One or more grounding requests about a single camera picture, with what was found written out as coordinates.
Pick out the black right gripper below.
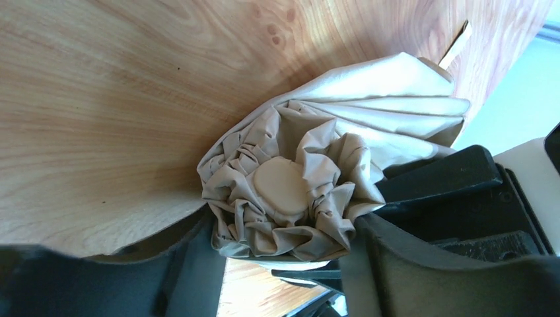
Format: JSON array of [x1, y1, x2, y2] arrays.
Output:
[[339, 145, 559, 316]]

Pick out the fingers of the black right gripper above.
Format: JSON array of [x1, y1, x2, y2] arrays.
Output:
[[271, 260, 343, 295]]

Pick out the left gripper black finger view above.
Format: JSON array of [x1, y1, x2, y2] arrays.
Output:
[[1, 207, 225, 316]]

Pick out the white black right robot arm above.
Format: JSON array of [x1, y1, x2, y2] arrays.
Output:
[[272, 127, 559, 316]]

